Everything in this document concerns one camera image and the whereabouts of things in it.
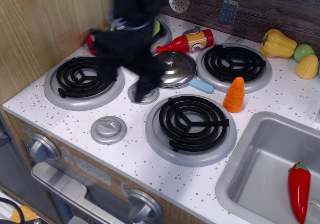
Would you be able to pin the upper silver stovetop knob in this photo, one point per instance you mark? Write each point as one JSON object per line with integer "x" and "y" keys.
{"x": 151, "y": 97}

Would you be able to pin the red white toy cheese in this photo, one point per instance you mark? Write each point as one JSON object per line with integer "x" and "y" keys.
{"x": 90, "y": 42}

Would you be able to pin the light blue pan handle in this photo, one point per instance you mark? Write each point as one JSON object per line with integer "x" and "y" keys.
{"x": 201, "y": 85}

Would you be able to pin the silver oven knob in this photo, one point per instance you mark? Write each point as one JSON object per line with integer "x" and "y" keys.
{"x": 43, "y": 149}
{"x": 143, "y": 206}

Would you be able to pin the yellow toy bell pepper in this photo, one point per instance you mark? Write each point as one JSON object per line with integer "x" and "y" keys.
{"x": 276, "y": 44}

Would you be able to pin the green plate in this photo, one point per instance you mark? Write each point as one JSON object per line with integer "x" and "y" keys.
{"x": 157, "y": 27}

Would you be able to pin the silver sink basin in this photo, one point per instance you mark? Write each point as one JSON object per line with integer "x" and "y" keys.
{"x": 254, "y": 183}

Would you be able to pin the red ketchup bottle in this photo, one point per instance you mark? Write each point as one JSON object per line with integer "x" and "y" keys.
{"x": 189, "y": 42}

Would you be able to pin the stove burner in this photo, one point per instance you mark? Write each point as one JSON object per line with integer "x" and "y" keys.
{"x": 162, "y": 37}
{"x": 191, "y": 130}
{"x": 77, "y": 84}
{"x": 221, "y": 64}

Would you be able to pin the hanging silver spatula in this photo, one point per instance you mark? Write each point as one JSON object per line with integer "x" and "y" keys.
{"x": 228, "y": 12}

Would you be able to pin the green toy apple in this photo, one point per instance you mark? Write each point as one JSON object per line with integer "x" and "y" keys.
{"x": 302, "y": 51}

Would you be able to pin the right silver oven knob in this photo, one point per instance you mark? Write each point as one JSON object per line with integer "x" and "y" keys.
{"x": 143, "y": 206}

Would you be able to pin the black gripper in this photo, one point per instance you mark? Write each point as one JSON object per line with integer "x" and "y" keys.
{"x": 129, "y": 47}

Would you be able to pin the silver stovetop knob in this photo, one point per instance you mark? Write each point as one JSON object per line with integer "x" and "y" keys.
{"x": 108, "y": 130}
{"x": 151, "y": 97}

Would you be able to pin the lower silver stovetop knob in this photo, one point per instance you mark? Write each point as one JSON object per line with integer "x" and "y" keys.
{"x": 108, "y": 130}

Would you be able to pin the yellow toy corn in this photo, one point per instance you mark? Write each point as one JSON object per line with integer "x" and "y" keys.
{"x": 308, "y": 67}

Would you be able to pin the red toy chili pepper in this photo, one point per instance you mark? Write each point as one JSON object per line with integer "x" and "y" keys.
{"x": 299, "y": 183}

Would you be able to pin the front left stove burner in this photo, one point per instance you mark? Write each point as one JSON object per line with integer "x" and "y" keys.
{"x": 77, "y": 84}

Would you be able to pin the orange toy carrot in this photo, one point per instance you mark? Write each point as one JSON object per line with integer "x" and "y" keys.
{"x": 234, "y": 99}

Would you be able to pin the left silver oven knob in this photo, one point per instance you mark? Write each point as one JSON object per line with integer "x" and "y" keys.
{"x": 43, "y": 149}

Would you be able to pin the yellow toy on floor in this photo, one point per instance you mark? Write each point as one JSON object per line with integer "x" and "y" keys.
{"x": 28, "y": 215}

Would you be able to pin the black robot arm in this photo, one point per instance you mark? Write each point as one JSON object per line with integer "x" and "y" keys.
{"x": 135, "y": 13}

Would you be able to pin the front right stove burner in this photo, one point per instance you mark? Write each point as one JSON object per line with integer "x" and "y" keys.
{"x": 191, "y": 130}

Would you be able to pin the back left stove burner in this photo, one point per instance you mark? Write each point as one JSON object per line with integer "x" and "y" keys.
{"x": 162, "y": 37}

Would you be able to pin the silver oven door handle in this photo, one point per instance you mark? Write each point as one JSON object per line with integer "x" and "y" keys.
{"x": 71, "y": 191}

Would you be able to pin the steel pan lid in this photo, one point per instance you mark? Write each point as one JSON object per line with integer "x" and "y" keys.
{"x": 180, "y": 68}

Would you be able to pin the back right stove burner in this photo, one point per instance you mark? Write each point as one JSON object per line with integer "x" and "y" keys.
{"x": 221, "y": 64}

